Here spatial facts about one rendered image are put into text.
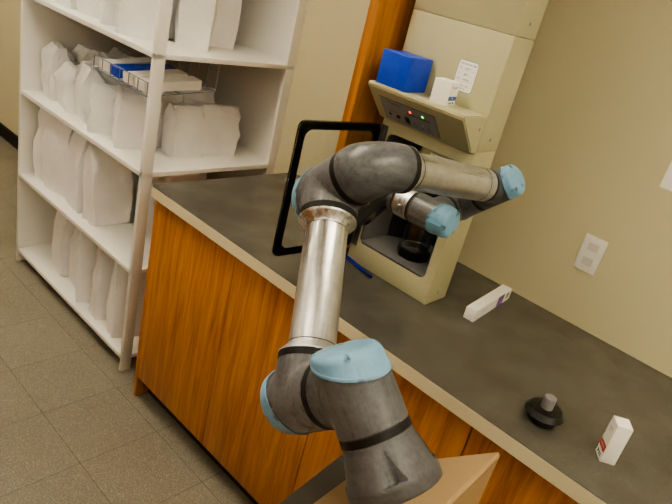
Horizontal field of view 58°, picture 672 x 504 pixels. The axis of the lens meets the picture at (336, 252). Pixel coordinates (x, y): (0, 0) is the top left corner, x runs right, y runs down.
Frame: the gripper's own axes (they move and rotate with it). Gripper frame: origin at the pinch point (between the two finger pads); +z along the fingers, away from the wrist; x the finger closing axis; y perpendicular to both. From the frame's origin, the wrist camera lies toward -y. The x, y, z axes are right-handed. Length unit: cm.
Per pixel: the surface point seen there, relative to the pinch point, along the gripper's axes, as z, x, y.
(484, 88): -19.0, -26.9, 28.8
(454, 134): -18.2, -20.3, 16.7
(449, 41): -4.8, -27.5, 37.2
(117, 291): 108, -6, -96
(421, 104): -9.0, -15.7, 21.8
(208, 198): 63, -11, -34
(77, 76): 165, -15, -19
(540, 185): -27, -69, 0
